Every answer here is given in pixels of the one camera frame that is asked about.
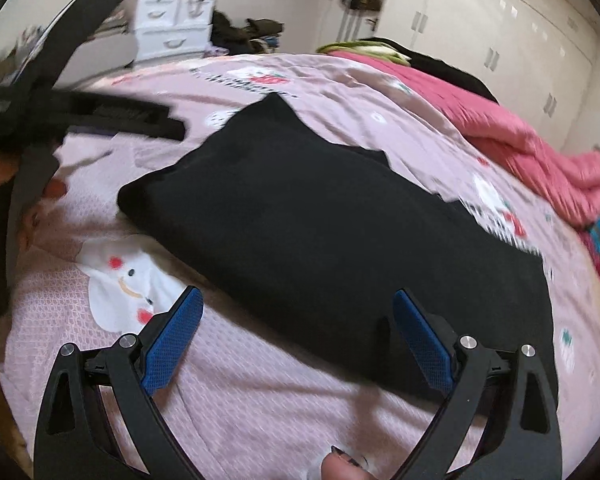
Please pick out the white wardrobe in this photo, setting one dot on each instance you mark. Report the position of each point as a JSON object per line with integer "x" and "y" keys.
{"x": 505, "y": 35}

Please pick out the white door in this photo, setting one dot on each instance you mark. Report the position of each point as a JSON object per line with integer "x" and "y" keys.
{"x": 330, "y": 20}

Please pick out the dark clothes pile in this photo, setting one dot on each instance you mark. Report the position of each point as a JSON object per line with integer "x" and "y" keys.
{"x": 245, "y": 35}

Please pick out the green blanket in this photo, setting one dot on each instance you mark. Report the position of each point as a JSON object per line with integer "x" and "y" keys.
{"x": 360, "y": 50}

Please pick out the black clothing on bed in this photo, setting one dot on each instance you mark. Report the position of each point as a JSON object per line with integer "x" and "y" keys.
{"x": 445, "y": 70}

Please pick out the pink printed bed sheet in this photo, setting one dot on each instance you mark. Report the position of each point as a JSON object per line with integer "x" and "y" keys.
{"x": 260, "y": 410}

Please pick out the grey padded bed board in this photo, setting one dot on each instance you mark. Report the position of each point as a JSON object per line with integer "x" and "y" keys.
{"x": 100, "y": 72}

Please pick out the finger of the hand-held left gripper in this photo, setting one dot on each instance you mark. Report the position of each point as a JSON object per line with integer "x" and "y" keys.
{"x": 120, "y": 115}
{"x": 80, "y": 25}

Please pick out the pink quilt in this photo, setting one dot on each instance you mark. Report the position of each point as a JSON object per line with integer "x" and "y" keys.
{"x": 530, "y": 150}

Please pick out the person's right hand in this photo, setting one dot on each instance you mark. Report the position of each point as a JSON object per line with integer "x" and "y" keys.
{"x": 350, "y": 467}

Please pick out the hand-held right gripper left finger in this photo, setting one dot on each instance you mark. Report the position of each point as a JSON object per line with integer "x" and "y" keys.
{"x": 172, "y": 340}

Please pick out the black sweater with orange cuffs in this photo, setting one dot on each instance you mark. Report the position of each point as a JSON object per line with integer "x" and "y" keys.
{"x": 305, "y": 235}

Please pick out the white drawer cabinet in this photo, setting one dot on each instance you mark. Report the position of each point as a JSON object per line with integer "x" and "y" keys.
{"x": 172, "y": 25}

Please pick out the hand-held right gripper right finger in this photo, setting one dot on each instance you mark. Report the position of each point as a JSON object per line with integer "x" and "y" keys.
{"x": 422, "y": 342}

